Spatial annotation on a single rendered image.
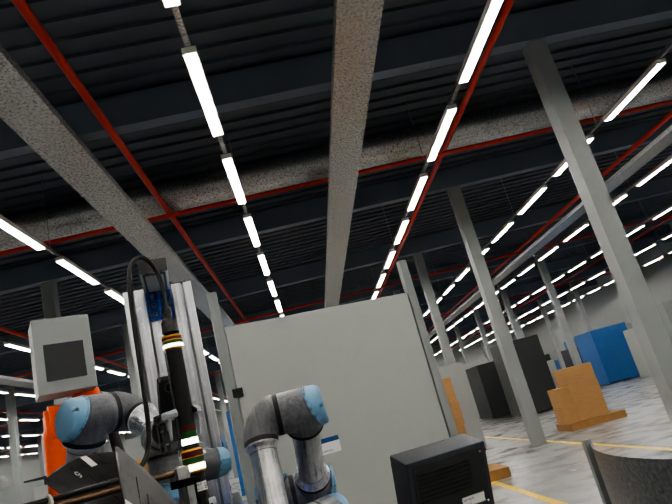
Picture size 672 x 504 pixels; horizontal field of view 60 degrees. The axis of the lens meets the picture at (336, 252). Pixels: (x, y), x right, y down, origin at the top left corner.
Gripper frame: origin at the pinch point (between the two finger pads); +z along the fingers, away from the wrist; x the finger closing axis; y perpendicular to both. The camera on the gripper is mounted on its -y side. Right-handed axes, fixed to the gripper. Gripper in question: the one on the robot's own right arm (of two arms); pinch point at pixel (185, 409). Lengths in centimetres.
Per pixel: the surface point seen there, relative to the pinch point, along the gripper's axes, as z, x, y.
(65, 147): -408, -37, -301
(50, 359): -394, -2, -98
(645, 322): -297, -610, -8
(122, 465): 28.3, 17.6, 8.5
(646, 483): -44, -183, 64
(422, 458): -20, -67, 26
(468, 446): -17, -81, 26
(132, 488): 29.4, 16.9, 12.0
